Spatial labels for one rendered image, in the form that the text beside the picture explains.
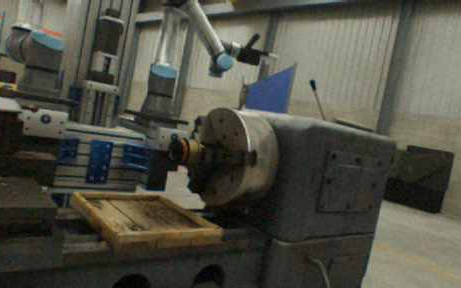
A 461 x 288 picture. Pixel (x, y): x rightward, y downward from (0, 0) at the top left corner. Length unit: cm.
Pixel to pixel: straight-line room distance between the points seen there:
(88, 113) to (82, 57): 25
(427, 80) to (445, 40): 114
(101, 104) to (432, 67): 1055
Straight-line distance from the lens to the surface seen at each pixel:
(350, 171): 135
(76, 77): 174
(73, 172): 155
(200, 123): 118
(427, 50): 1175
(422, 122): 1129
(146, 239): 90
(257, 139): 108
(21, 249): 76
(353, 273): 156
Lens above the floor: 119
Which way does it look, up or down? 3 degrees down
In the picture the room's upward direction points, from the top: 11 degrees clockwise
